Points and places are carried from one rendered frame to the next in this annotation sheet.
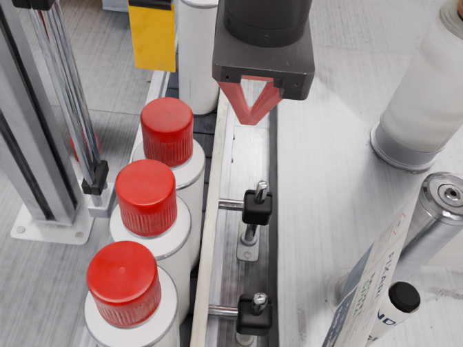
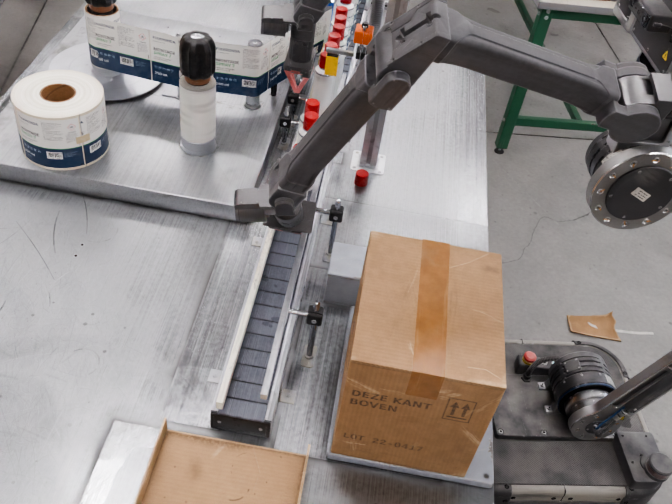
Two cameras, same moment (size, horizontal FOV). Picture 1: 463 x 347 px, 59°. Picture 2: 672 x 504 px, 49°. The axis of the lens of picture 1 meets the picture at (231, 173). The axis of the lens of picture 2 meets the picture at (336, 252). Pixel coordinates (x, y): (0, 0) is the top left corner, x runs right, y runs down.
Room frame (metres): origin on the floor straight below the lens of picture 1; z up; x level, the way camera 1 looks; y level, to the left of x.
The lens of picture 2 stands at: (1.83, 0.28, 2.01)
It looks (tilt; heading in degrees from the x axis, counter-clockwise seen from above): 44 degrees down; 185
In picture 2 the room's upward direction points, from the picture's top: 9 degrees clockwise
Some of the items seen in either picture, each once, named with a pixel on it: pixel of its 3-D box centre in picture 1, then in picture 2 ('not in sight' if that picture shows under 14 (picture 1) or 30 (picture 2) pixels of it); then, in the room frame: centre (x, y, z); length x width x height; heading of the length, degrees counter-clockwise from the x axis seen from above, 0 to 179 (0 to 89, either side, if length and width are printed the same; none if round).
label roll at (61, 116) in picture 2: not in sight; (62, 119); (0.49, -0.51, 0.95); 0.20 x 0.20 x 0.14
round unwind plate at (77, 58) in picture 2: not in sight; (108, 70); (0.15, -0.55, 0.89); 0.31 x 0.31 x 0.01
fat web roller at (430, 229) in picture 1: (393, 257); (253, 75); (0.16, -0.14, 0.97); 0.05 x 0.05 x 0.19
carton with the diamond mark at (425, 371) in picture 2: not in sight; (416, 352); (0.97, 0.38, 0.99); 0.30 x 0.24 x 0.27; 3
